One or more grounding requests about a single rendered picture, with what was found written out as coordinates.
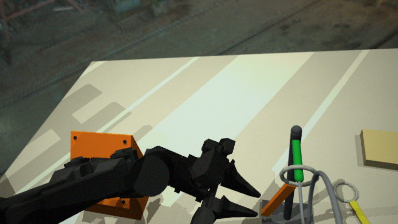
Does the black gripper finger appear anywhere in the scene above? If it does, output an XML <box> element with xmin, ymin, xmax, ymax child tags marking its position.
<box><xmin>220</xmin><ymin>159</ymin><xmax>261</xmax><ymax>198</ymax></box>
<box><xmin>214</xmin><ymin>195</ymin><xmax>258</xmax><ymax>222</ymax></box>

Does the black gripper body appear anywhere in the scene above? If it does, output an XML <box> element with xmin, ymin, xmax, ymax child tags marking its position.
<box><xmin>170</xmin><ymin>138</ymin><xmax>235</xmax><ymax>224</ymax></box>

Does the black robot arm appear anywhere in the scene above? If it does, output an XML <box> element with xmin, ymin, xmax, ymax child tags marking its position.
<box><xmin>0</xmin><ymin>139</ymin><xmax>229</xmax><ymax>224</ymax></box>

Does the orange handle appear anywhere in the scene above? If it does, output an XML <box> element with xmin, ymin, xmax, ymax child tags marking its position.
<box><xmin>261</xmin><ymin>164</ymin><xmax>317</xmax><ymax>217</ymax></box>

